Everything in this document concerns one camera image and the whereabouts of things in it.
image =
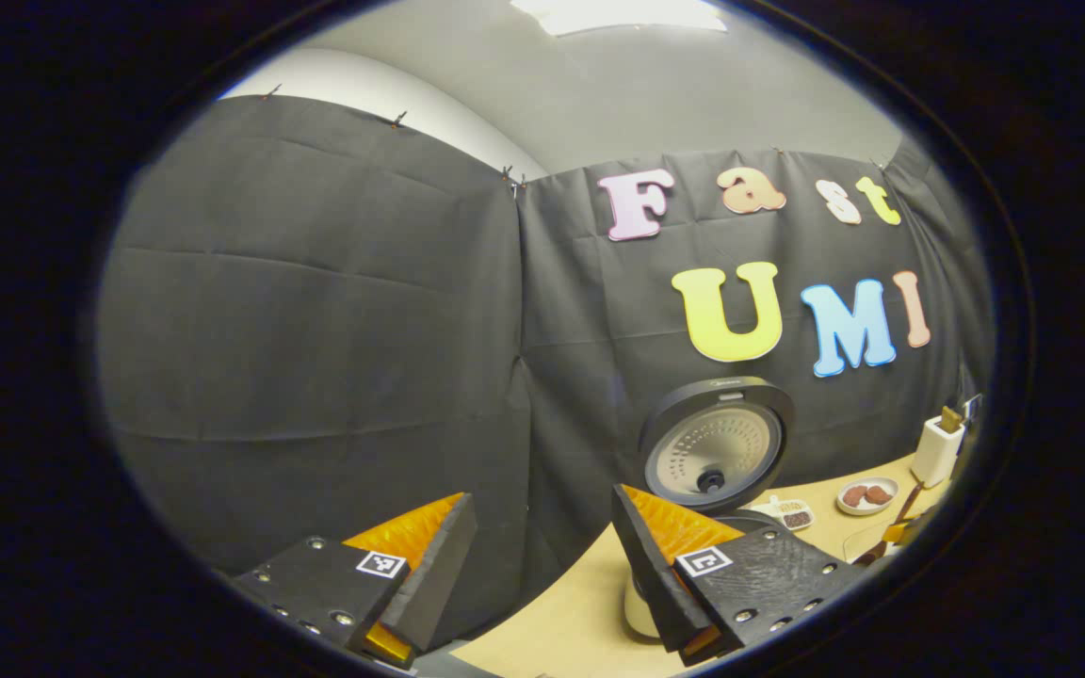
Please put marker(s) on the white toaster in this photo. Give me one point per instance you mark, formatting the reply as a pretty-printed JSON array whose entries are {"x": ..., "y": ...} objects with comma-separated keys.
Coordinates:
[{"x": 933, "y": 457}]

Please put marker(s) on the white divided grain dish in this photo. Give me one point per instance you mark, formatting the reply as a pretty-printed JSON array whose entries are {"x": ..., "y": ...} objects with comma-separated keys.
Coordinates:
[{"x": 795, "y": 518}]

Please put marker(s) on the dark grey rice cooker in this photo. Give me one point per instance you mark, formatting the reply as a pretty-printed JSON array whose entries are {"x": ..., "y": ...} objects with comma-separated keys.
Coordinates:
[{"x": 712, "y": 452}]

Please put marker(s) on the black backdrop cloth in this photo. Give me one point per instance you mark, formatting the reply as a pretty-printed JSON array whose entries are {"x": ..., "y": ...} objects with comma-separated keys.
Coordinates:
[{"x": 316, "y": 330}]

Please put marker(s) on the white round plate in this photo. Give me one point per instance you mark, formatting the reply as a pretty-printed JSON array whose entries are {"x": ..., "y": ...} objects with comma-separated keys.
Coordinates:
[{"x": 867, "y": 509}]

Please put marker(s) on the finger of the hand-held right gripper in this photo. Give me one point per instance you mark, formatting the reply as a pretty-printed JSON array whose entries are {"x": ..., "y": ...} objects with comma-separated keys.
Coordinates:
[{"x": 897, "y": 533}]

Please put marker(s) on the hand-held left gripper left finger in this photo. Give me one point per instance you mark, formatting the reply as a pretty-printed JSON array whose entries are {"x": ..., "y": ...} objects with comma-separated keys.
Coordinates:
[{"x": 434, "y": 574}]

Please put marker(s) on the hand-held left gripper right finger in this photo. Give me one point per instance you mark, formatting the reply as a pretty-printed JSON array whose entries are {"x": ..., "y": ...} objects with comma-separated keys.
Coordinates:
[{"x": 655, "y": 574}]

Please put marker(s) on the long ceiling light panel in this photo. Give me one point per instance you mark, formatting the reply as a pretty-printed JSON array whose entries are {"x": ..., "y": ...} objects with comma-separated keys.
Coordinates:
[{"x": 627, "y": 14}]

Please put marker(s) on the reddish brown meat piece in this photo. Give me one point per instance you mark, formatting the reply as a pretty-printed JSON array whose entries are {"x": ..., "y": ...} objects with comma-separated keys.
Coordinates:
[
  {"x": 878, "y": 493},
  {"x": 853, "y": 496}
]

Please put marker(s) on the brown toast slice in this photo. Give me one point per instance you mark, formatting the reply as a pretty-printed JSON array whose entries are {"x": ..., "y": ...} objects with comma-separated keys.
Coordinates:
[{"x": 950, "y": 419}]

